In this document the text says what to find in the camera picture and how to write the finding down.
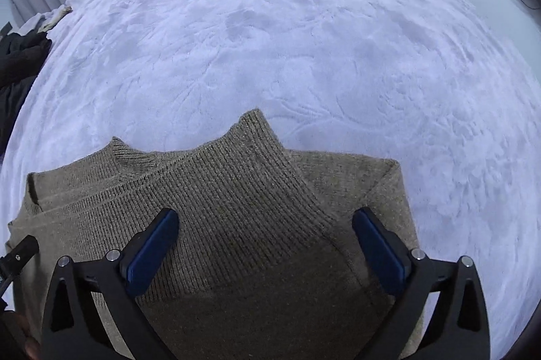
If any lavender plush blanket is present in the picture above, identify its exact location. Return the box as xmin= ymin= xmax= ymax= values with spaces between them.
xmin=0 ymin=0 xmax=541 ymax=360

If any brown knit sweater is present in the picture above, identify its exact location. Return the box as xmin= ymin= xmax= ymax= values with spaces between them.
xmin=5 ymin=109 xmax=425 ymax=360

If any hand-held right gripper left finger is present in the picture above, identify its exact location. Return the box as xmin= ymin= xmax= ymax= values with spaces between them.
xmin=40 ymin=208 xmax=180 ymax=360

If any small beige cloth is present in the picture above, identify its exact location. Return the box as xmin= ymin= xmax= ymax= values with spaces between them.
xmin=37 ymin=4 xmax=73 ymax=34

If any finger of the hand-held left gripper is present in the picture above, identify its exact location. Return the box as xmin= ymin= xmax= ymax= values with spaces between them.
xmin=0 ymin=236 xmax=40 ymax=274

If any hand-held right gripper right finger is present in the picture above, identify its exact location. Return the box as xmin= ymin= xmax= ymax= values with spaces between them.
xmin=352 ymin=207 xmax=492 ymax=360

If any black jacket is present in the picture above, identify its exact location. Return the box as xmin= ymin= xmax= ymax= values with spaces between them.
xmin=0 ymin=31 xmax=54 ymax=151

